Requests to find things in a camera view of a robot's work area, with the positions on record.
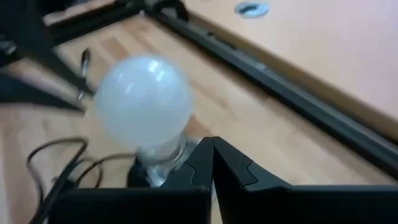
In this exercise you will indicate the beige desk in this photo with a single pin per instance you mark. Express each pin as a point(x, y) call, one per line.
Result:
point(326, 46)

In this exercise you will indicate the white lightbulb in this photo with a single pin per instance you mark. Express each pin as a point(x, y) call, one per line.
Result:
point(143, 99)

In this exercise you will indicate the black aluminium rig frame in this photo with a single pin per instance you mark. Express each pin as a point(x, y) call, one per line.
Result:
point(280, 84)

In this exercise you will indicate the black pen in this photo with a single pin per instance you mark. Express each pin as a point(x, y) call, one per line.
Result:
point(84, 62)

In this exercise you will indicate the chrome lamp socket clear base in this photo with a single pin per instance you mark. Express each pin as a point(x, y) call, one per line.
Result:
point(161, 168)

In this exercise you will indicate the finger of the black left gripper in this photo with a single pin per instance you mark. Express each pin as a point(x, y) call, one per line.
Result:
point(62, 70)
point(31, 91)

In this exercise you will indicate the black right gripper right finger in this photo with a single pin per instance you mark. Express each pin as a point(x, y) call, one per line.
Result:
point(280, 205)

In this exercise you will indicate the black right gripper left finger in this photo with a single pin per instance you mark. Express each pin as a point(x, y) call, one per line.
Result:
point(140, 205)

